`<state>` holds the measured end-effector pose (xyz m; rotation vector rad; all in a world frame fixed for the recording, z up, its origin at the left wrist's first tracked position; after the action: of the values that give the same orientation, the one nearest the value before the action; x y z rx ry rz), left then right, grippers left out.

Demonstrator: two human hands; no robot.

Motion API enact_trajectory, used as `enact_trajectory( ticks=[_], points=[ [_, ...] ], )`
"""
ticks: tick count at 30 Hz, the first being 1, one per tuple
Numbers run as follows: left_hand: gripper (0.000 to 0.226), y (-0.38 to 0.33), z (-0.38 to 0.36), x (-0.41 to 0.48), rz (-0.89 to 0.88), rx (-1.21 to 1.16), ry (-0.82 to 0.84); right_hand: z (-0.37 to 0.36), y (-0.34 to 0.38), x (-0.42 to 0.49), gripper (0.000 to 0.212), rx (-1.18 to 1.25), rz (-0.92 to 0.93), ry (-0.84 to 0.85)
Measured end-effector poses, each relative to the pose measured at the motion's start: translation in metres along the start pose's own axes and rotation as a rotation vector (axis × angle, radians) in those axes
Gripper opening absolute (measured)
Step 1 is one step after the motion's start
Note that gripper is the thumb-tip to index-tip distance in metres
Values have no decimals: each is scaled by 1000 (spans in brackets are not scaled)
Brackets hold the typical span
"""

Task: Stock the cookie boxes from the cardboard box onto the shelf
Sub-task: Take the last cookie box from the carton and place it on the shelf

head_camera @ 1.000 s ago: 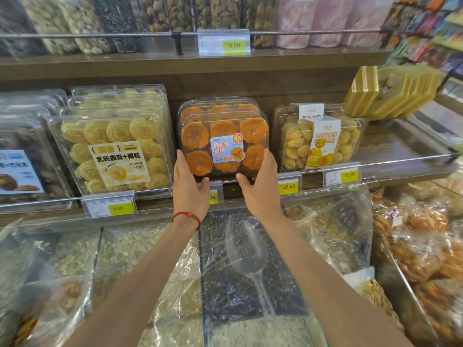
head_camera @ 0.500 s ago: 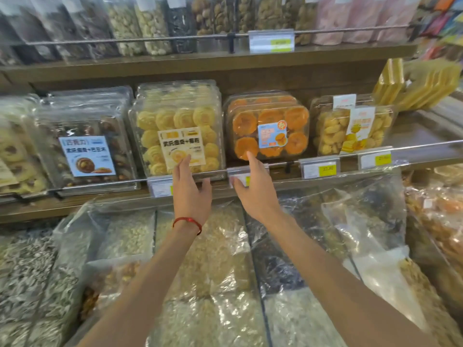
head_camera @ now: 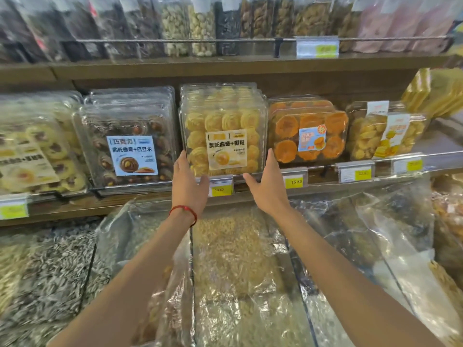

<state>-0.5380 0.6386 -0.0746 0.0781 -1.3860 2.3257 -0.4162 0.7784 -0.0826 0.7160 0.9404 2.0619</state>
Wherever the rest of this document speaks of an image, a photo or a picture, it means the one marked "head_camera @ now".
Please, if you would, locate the person's right hand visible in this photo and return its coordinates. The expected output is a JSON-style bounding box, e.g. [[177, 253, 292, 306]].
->
[[243, 148, 291, 217]]

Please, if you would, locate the person's left hand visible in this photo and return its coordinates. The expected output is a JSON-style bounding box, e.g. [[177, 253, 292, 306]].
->
[[171, 150, 211, 218]]

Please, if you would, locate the person's right forearm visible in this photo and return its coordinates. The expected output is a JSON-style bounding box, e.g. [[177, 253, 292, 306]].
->
[[269, 207, 447, 347]]

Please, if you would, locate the person's left forearm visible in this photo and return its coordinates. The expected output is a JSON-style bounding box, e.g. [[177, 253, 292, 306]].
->
[[47, 209, 197, 347]]

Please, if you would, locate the white and yellow price tag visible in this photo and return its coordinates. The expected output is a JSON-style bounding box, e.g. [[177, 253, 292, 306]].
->
[[338, 161, 375, 184], [282, 167, 309, 190], [391, 153, 424, 176], [0, 196, 30, 221], [296, 36, 340, 58], [207, 175, 235, 198]]

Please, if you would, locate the clear box of yellow cookies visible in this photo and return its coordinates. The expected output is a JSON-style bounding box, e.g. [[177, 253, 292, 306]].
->
[[179, 104, 268, 178]]

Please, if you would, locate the clear box of orange cakes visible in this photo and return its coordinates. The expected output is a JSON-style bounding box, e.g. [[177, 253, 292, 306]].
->
[[268, 95, 335, 113], [268, 106, 350, 165]]

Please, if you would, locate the clear box of chocolate cookies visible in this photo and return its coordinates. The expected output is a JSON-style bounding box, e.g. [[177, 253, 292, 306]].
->
[[73, 104, 180, 189]]

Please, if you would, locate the plastic-lined bin of pale flakes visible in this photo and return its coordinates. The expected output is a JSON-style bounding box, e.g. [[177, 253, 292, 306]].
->
[[191, 205, 320, 347]]

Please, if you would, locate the stack of yellow cookie boxes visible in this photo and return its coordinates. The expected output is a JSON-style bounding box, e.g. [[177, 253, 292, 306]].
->
[[180, 82, 267, 109]]

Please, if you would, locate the plastic-lined bin of dark snacks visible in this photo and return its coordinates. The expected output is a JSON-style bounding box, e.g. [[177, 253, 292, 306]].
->
[[289, 182, 436, 347]]

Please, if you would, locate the wooden shelf board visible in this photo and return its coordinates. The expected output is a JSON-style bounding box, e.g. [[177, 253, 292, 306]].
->
[[0, 54, 456, 91], [0, 166, 463, 228]]

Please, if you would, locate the plastic-lined bin of nuts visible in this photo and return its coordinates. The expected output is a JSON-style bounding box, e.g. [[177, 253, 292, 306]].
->
[[82, 200, 195, 347]]

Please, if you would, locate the clear box of yellow pastries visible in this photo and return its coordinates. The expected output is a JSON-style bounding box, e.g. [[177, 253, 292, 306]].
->
[[346, 100, 430, 161]]

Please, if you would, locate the row of clear snack bags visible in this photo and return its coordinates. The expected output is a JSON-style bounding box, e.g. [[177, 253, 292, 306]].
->
[[0, 0, 463, 63]]

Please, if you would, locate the clear box of jam cookies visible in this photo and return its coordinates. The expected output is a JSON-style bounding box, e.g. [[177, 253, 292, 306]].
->
[[0, 92, 90, 198]]

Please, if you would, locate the bin of sunflower seeds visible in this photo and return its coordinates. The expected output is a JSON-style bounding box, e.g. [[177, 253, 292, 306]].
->
[[0, 220, 99, 347]]

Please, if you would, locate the plastic-lined bin of brown snacks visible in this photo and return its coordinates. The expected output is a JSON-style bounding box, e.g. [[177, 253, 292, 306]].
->
[[430, 174, 463, 286]]

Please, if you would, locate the stack of yellow flat packets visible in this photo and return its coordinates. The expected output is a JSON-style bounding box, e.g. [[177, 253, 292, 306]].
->
[[401, 68, 463, 119]]

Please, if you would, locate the red string bracelet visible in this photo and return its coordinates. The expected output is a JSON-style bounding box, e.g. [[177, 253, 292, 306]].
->
[[169, 205, 198, 228]]

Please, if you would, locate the metal shelf rail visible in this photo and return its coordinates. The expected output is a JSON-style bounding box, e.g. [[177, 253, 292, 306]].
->
[[77, 36, 453, 44]]

